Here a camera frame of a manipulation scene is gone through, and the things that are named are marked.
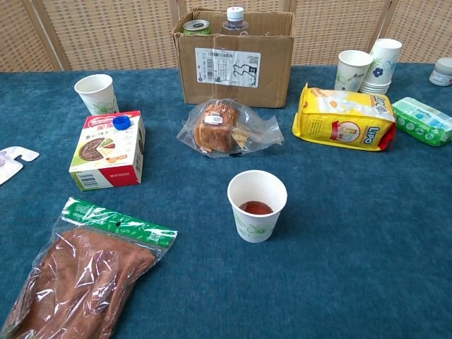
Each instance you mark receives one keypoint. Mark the paper cup red tea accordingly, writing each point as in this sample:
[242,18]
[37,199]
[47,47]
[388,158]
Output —
[254,229]

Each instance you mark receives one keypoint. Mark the paper cup with dark drink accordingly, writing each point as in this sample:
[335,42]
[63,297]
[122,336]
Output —
[95,92]

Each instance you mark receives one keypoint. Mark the empty single paper cup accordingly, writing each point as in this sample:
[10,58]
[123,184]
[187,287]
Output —
[353,70]

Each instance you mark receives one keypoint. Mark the white paper cup right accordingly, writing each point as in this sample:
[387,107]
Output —
[383,60]

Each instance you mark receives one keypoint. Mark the bagged bread loaf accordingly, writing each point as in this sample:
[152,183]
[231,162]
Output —
[215,130]

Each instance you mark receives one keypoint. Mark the brown cardboard box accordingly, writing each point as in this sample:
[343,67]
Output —
[275,70]

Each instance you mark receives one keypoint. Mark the blue bottle cap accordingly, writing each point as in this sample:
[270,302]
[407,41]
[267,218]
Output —
[121,122]

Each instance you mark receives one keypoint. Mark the red white snack box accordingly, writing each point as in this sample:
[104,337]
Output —
[106,152]

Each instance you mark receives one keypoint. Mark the yellow Lipo biscuit bag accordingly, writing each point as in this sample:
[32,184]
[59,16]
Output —
[346,127]

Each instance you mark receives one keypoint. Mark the green drink can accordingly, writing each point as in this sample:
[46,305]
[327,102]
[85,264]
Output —
[196,27]

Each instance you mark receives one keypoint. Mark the blue table cloth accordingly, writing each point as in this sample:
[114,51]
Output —
[353,247]

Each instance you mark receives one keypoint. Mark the clear bottle with white cap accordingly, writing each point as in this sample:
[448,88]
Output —
[234,16]

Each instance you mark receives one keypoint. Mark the wicker folding screen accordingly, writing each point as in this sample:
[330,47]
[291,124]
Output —
[106,35]

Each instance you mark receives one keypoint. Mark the green tissue pack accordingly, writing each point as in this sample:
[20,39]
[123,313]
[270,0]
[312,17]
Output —
[420,120]

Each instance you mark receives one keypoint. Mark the white toothbrush package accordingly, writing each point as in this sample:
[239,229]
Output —
[12,166]

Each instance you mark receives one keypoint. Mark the small white jar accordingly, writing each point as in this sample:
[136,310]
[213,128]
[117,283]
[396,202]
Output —
[442,72]

